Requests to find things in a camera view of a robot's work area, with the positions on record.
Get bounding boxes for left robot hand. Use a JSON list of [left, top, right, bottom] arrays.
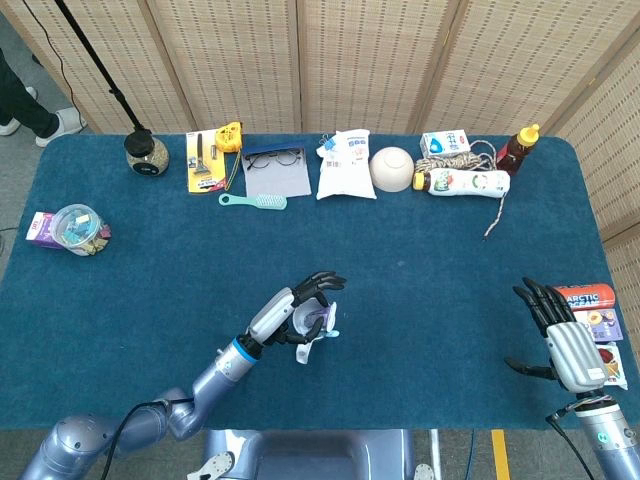
[[245, 271, 347, 347]]

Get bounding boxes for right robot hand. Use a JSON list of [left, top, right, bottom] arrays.
[[503, 277, 610, 394]]

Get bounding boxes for white cup with handle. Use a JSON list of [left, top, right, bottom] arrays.
[[291, 298, 339, 365]]

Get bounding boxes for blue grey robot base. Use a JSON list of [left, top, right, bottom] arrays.
[[202, 428, 416, 480]]

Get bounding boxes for white snack packet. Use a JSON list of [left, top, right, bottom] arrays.
[[594, 342, 629, 391]]

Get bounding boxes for orange drink can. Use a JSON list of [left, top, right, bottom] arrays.
[[554, 282, 616, 312]]

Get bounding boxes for mint green hairbrush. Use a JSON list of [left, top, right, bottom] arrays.
[[218, 192, 289, 211]]

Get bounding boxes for grey blue glasses case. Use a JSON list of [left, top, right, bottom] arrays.
[[241, 143, 313, 198]]

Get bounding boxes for black round eyeglasses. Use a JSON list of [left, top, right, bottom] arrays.
[[243, 149, 303, 171]]

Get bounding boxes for white powder bag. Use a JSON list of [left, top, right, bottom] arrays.
[[315, 128, 377, 201]]

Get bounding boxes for blue carpet table mat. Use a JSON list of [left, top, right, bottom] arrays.
[[0, 132, 621, 432]]

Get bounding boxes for razor on yellow card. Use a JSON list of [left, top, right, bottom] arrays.
[[185, 130, 227, 195]]

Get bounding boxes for white table leg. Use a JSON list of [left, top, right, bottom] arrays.
[[428, 428, 442, 480]]

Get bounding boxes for yellow tape measure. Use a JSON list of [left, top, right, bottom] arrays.
[[214, 121, 245, 192]]

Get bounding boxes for beige bowl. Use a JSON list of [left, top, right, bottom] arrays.
[[369, 146, 416, 193]]

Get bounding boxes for glass jar black lid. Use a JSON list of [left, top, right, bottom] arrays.
[[123, 128, 171, 177]]

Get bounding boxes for white drink bottle yellow cap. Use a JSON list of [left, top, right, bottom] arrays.
[[412, 167, 512, 199]]

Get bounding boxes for honey bottle yellow cap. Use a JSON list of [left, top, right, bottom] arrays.
[[496, 123, 541, 176]]

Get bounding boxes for clear jar of clips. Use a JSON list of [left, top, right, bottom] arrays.
[[51, 203, 112, 257]]

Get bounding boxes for white blue milk carton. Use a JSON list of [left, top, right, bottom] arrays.
[[419, 129, 472, 157]]

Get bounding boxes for purple white small carton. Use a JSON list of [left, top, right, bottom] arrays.
[[25, 211, 59, 250]]

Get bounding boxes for bamboo folding screen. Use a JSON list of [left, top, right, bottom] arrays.
[[0, 0, 640, 321]]

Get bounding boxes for black stand pole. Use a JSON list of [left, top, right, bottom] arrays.
[[53, 0, 147, 135]]

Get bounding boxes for person in dark trousers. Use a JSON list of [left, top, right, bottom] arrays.
[[0, 47, 61, 139]]

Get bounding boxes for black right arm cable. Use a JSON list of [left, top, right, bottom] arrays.
[[544, 407, 596, 480]]

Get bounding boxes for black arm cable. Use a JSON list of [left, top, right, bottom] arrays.
[[99, 397, 196, 480], [544, 407, 596, 480]]

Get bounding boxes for blue floor cable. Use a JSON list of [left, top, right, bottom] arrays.
[[464, 428, 476, 480]]

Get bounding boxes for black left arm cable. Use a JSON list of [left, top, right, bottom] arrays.
[[99, 397, 196, 480]]

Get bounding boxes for coiled twine rope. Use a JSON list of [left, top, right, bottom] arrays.
[[413, 139, 509, 241]]

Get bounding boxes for thin black floor cable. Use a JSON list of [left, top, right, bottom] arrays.
[[19, 0, 86, 132]]

